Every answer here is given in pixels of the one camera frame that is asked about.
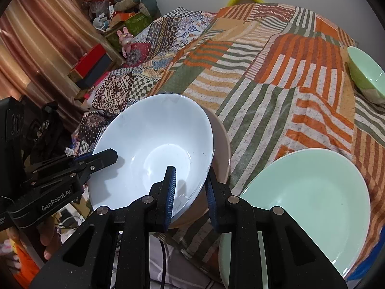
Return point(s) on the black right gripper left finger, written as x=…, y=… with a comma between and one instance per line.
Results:
x=111, y=248

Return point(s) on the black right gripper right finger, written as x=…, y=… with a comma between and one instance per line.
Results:
x=267, y=246

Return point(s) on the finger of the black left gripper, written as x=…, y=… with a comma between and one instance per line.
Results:
x=89, y=163

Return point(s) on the mint green plate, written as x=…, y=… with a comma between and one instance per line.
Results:
x=324, y=193

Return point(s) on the white bowl black dots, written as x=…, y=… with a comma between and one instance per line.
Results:
x=152, y=134

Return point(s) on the mint green bowl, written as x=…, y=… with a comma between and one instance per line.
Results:
x=367, y=75

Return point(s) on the person's left hand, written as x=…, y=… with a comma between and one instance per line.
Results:
x=49, y=238

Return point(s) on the red box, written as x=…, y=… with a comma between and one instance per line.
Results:
x=82, y=68

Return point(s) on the pink rabbit toy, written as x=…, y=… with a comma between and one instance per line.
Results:
x=125, y=40

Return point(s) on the striped brown curtain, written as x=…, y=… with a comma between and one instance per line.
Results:
x=41, y=40

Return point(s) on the green cardboard box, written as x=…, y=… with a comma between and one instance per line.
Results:
x=134, y=24

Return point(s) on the patterned checkered quilt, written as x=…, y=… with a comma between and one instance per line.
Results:
x=141, y=72

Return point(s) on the green plush pillow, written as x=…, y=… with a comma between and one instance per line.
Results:
x=148, y=8

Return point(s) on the striped patchwork blanket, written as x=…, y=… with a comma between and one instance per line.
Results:
x=277, y=78

